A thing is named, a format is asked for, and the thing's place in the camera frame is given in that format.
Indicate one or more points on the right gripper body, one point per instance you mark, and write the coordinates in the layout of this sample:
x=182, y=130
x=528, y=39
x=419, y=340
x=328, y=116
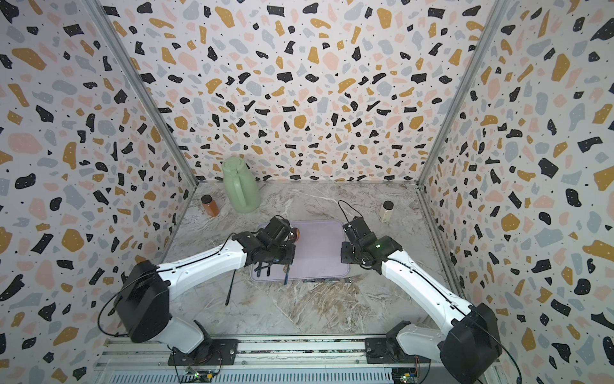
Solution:
x=348, y=254

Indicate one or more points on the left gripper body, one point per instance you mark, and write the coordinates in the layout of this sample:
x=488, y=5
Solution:
x=284, y=254

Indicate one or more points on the silver grey spoon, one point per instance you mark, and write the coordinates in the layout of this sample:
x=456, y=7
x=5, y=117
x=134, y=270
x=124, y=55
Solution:
x=229, y=293

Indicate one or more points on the iridescent rainbow spoon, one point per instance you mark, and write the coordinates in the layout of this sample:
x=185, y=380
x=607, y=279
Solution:
x=287, y=273

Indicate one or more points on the all silver fork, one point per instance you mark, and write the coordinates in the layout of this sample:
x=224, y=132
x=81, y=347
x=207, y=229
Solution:
x=347, y=280

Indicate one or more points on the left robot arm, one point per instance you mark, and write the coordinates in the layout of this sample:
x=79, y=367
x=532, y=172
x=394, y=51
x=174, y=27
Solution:
x=143, y=303

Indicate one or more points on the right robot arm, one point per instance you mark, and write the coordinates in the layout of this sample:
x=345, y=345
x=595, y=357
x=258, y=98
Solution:
x=467, y=341

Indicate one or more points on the cream bottle black cap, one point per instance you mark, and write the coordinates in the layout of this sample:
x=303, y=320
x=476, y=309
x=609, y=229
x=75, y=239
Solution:
x=386, y=211

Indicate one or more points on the lilac plastic tray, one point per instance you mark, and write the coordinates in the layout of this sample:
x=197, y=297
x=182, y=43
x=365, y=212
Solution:
x=317, y=255

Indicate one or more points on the green plastic pitcher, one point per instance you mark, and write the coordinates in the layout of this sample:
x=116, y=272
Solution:
x=240, y=185

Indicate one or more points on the orange bottle black cap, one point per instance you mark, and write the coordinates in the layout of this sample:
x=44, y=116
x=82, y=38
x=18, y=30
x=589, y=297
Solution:
x=209, y=206

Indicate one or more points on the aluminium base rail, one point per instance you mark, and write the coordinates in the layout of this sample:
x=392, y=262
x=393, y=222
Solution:
x=264, y=359

